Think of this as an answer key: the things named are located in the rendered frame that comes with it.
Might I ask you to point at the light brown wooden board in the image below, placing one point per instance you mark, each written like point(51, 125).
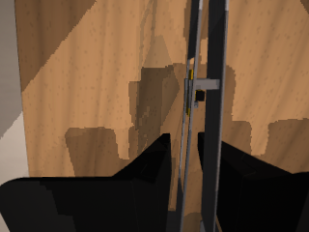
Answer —
point(101, 80)

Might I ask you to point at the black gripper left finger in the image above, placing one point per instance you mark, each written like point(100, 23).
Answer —
point(133, 200)

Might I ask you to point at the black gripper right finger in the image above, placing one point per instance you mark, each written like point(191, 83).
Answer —
point(256, 196)

